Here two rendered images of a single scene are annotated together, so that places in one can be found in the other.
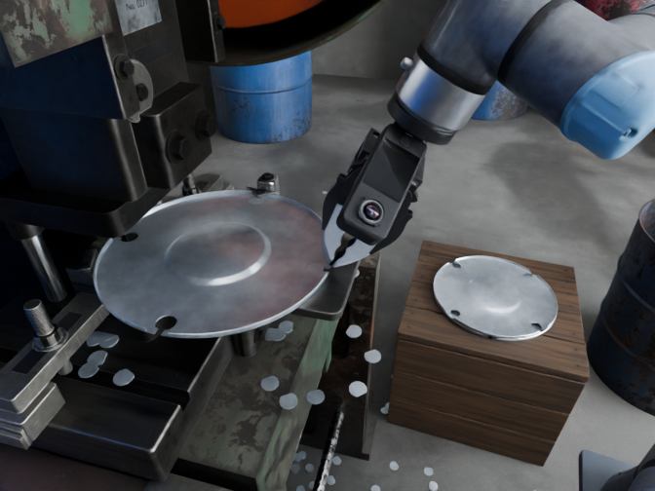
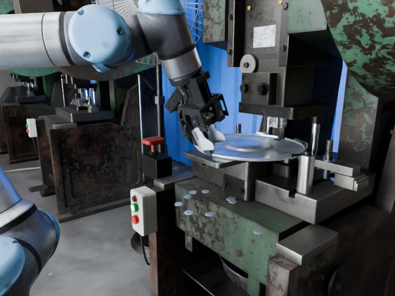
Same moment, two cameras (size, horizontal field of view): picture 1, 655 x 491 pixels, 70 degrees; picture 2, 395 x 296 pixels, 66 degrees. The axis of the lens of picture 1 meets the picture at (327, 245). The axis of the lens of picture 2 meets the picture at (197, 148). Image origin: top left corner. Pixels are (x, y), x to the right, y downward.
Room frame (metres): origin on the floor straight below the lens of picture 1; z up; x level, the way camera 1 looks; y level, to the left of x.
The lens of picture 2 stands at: (0.85, -0.60, 0.98)
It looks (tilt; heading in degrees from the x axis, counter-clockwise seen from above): 14 degrees down; 127
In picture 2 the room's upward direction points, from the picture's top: straight up
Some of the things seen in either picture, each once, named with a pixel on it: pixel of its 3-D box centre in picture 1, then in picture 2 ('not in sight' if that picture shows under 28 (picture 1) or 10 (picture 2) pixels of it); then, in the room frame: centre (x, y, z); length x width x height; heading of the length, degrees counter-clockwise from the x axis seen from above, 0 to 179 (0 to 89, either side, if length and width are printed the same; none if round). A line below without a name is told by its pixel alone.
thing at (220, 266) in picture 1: (218, 250); (248, 145); (0.47, 0.14, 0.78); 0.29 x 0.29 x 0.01
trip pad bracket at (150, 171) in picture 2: not in sight; (157, 180); (0.15, 0.12, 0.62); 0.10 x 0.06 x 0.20; 165
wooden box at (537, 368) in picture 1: (479, 345); not in sight; (0.86, -0.41, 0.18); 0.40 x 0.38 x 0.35; 72
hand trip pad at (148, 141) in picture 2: not in sight; (153, 149); (0.13, 0.12, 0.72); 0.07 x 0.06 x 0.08; 75
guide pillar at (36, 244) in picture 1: (37, 251); (269, 125); (0.44, 0.34, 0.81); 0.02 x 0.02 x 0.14
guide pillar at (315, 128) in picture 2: not in sight; (315, 133); (0.60, 0.30, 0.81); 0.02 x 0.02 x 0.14
